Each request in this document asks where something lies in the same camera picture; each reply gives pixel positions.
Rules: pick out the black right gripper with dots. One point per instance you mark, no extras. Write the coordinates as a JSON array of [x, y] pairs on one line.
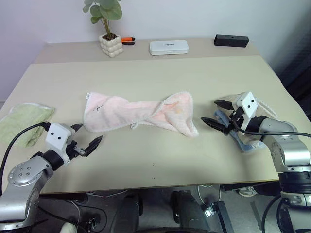
[[236, 119]]

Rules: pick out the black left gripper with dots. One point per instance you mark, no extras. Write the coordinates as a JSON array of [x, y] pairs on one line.
[[78, 150]]

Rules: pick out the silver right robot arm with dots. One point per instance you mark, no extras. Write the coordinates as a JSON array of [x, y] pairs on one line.
[[286, 148]]

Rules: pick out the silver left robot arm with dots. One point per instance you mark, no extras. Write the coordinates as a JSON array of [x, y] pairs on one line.
[[23, 179]]

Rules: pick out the light blue cloth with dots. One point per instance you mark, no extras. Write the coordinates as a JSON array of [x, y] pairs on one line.
[[245, 143]]

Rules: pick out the pink towel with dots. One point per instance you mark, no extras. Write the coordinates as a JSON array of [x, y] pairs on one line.
[[136, 112]]

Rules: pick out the green towel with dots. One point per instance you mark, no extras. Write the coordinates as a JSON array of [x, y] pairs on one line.
[[23, 121]]

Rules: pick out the black rectangular box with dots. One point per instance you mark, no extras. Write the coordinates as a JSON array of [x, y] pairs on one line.
[[230, 40]]

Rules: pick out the white rectangular case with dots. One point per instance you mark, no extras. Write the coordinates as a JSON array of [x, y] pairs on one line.
[[168, 47]]

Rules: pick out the white sneaker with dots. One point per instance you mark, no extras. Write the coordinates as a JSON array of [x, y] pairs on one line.
[[247, 191]]

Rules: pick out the dark rounded shape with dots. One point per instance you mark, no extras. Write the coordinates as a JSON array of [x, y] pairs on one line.
[[127, 213], [188, 211]]

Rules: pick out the white bubble plant pot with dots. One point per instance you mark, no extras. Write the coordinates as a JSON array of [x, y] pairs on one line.
[[111, 46]]

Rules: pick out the black metal floor stand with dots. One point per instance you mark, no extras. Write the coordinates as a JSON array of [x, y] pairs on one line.
[[222, 216]]

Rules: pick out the orange and black pliers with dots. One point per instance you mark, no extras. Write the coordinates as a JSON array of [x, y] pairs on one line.
[[128, 40]]

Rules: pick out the green leafy plant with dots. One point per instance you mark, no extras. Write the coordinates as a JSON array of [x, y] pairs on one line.
[[103, 12]]

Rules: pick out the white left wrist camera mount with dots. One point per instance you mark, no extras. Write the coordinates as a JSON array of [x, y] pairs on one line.
[[58, 136]]

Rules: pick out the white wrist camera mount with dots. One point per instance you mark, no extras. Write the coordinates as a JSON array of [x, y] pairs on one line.
[[248, 106], [58, 136]]

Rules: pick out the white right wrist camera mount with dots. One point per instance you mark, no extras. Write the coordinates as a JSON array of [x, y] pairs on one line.
[[248, 106]]

